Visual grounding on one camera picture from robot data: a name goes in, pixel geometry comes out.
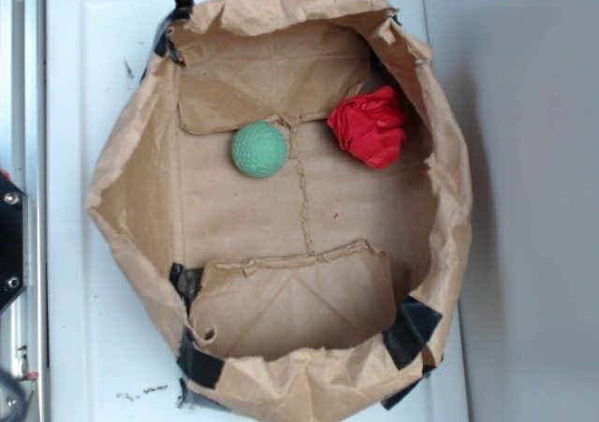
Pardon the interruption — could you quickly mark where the green dimpled ball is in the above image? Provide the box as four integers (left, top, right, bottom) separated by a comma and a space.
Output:
231, 121, 287, 179

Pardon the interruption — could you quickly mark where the red crumpled paper ball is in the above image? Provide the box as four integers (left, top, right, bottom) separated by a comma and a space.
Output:
327, 85, 406, 169

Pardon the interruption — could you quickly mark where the brown paper bag tray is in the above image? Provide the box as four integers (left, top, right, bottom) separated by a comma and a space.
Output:
86, 0, 473, 421

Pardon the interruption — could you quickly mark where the white plastic board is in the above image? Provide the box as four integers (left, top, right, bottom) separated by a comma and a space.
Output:
46, 0, 469, 421

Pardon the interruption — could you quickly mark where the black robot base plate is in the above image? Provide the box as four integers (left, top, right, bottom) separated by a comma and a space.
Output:
0, 170, 28, 313

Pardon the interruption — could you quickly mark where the aluminium frame rail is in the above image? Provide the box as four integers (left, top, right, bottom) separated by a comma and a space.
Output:
1, 0, 51, 421

